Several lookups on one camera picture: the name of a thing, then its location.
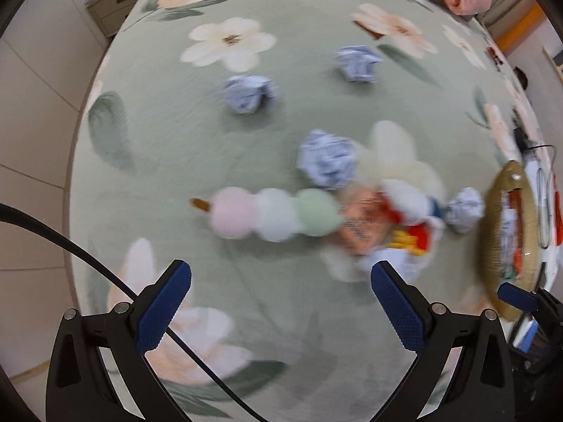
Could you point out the woven basket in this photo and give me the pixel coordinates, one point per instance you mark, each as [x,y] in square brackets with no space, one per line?
[495,228]

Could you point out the pale orange printed packet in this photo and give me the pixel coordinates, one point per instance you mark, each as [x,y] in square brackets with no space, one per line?
[365,224]

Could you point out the green floral bedspread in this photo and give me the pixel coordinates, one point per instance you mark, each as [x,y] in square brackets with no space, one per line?
[176,140]

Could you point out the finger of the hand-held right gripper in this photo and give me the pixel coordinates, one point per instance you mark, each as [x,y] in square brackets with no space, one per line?
[530,358]
[517,296]

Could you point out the red white snack packet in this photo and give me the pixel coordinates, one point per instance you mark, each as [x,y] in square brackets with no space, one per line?
[418,233]

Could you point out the crumpled paper ball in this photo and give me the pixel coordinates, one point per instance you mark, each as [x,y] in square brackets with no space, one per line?
[327,158]
[358,63]
[248,94]
[464,209]

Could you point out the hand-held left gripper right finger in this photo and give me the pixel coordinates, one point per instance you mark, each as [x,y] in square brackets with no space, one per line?
[400,307]

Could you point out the pink white green dango plush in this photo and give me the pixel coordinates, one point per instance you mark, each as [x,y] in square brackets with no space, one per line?
[272,215]

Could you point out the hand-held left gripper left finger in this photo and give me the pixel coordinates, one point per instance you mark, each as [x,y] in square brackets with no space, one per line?
[162,307]

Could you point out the grey nightstand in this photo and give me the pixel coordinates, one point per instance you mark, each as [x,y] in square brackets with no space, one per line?
[114,9]

